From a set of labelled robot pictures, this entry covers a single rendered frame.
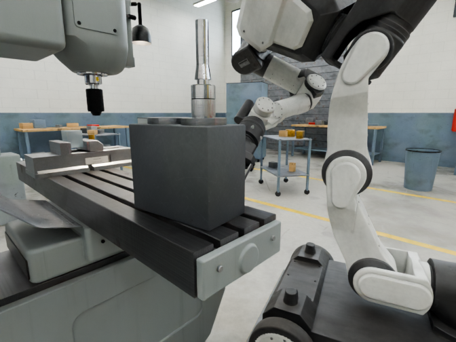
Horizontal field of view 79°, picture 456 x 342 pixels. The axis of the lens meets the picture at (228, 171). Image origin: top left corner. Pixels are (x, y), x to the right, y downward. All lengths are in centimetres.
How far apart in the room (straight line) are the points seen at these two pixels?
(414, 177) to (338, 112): 435
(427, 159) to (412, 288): 423
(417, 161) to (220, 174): 475
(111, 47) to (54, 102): 682
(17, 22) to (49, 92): 688
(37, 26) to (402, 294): 116
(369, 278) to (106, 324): 79
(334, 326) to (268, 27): 92
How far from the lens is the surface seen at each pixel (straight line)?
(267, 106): 92
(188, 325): 123
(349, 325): 102
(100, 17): 90
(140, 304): 103
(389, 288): 100
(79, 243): 85
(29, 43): 81
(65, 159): 111
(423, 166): 516
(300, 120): 884
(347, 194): 89
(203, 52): 55
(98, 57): 89
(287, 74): 112
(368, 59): 88
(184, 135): 50
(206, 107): 53
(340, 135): 91
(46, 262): 84
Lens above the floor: 119
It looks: 12 degrees down
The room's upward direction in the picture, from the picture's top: straight up
